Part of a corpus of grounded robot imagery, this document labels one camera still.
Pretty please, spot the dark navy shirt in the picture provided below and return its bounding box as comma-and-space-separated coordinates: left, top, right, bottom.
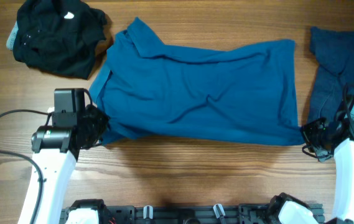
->
307, 27, 354, 123

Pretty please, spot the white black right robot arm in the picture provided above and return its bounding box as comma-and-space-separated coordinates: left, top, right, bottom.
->
267, 118, 354, 224

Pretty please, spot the teal blue polo shirt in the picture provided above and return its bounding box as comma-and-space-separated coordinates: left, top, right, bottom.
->
90, 18, 304, 146

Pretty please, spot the black crumpled garment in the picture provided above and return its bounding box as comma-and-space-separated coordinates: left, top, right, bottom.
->
12, 0, 108, 80

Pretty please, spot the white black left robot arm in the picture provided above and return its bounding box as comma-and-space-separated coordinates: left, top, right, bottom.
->
18, 105, 109, 223

